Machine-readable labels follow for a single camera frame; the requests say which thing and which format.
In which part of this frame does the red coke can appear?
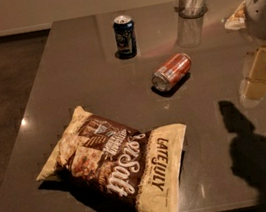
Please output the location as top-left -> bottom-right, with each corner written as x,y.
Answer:
152,53 -> 192,92

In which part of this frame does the dark blue drink can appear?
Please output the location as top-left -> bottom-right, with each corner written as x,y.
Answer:
113,15 -> 137,59

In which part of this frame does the brown chip bag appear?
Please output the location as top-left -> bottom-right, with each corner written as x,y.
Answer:
36,106 -> 186,212

